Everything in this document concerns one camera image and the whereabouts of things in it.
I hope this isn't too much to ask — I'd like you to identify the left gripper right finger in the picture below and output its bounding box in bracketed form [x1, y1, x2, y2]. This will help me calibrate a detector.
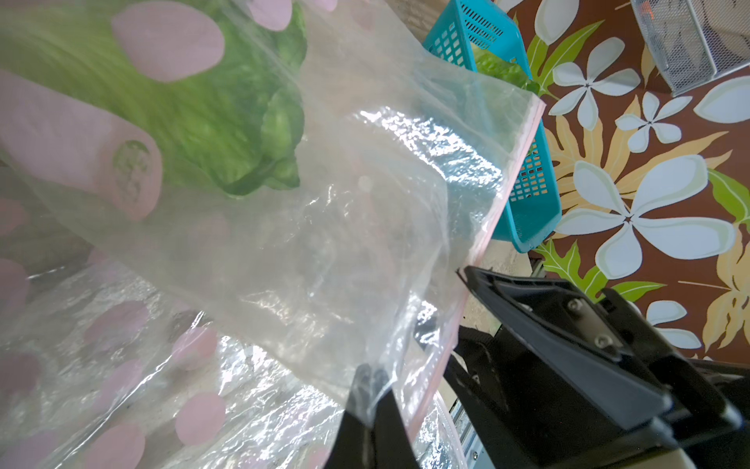
[464, 267, 744, 434]

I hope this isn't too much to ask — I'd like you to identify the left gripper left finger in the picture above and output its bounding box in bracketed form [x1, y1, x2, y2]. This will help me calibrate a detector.
[324, 363, 419, 469]

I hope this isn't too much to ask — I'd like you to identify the zip-top bag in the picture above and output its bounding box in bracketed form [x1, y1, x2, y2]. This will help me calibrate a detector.
[1, 1, 544, 416]
[0, 257, 464, 469]

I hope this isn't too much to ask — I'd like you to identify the chinese cabbage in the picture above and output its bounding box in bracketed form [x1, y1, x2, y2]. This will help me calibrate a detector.
[472, 45, 541, 96]
[1, 1, 308, 199]

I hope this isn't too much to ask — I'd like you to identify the teal plastic basket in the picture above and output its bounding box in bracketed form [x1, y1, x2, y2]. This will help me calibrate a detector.
[424, 1, 562, 253]

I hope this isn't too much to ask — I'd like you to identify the orange black tool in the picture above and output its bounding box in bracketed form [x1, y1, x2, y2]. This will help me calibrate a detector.
[636, 0, 654, 21]

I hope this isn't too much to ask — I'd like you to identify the white wire basket right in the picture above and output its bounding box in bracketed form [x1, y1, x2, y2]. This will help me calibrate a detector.
[631, 0, 749, 97]

